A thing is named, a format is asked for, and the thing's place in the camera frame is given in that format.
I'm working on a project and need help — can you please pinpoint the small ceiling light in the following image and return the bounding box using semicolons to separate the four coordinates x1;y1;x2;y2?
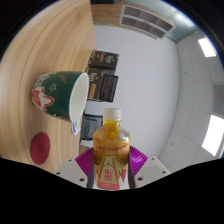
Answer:
197;37;218;58

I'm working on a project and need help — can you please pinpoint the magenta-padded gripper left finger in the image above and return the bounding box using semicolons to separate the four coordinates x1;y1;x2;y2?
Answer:
54;148;96;189

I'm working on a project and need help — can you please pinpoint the yellow drink bottle white cap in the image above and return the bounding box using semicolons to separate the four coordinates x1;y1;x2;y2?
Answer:
92;107;132;191

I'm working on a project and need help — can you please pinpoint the wooden shelf unit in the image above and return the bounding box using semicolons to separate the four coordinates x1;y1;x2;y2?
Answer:
90;1;177;39

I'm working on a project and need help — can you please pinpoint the colourful leaflet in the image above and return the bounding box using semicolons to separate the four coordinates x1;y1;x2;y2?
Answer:
71;121;82;136

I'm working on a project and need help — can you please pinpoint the flat round red coaster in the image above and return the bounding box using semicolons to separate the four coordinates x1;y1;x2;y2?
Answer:
29;132;51;166

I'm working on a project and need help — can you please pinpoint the green and red mug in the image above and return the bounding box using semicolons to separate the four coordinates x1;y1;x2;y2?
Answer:
31;70;90;124

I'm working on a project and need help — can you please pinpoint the small dark brown box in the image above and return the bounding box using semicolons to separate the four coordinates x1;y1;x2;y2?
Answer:
88;49;120;71

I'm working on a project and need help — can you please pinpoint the grey ceiling air vent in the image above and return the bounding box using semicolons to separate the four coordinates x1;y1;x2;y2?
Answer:
211;83;224;116

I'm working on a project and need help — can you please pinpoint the large square ceiling light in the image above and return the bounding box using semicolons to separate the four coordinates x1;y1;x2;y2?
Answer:
201;114;224;157

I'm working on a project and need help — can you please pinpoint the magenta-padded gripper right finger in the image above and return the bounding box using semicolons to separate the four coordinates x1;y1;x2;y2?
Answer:
129;145;172;189

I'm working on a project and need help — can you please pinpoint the large dark brown box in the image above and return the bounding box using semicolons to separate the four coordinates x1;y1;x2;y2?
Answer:
84;67;119;103

